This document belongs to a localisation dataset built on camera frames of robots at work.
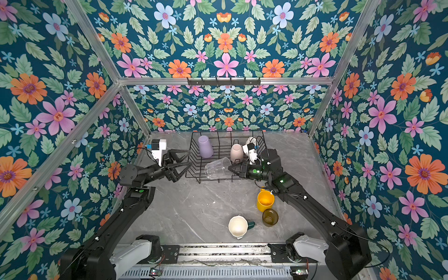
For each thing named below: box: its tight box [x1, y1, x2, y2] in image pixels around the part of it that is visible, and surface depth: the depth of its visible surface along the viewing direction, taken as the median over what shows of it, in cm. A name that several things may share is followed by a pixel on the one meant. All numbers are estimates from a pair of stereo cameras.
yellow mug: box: [256, 186, 275, 213], surface depth 85 cm
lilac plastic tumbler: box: [197, 135, 215, 159], surface depth 100 cm
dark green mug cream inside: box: [228, 214, 256, 240], surface depth 75 cm
